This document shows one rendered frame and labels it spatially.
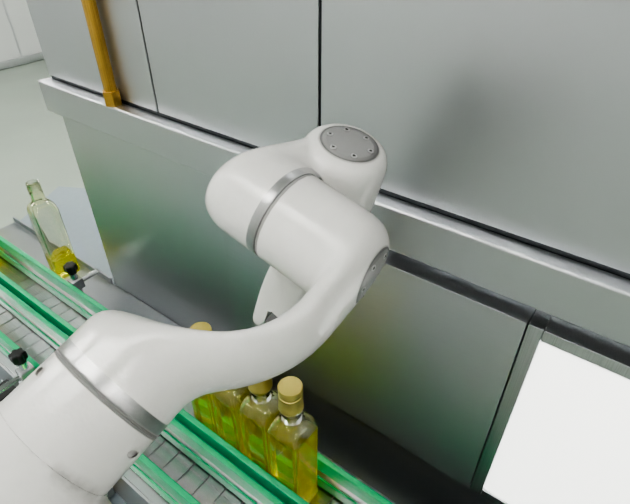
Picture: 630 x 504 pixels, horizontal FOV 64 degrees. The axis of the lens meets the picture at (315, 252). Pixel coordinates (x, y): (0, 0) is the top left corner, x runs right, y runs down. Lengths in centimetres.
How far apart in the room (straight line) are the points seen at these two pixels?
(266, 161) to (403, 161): 25
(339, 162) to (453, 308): 28
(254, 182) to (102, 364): 15
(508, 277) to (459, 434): 28
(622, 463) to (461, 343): 21
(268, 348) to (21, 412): 14
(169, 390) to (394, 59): 39
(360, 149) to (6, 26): 651
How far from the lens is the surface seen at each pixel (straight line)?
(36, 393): 33
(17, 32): 689
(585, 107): 50
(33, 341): 129
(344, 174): 39
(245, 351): 31
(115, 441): 32
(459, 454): 80
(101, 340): 32
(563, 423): 67
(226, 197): 37
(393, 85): 56
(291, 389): 68
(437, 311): 63
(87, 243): 179
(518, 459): 75
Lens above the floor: 170
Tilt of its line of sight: 37 degrees down
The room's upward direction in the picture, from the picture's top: straight up
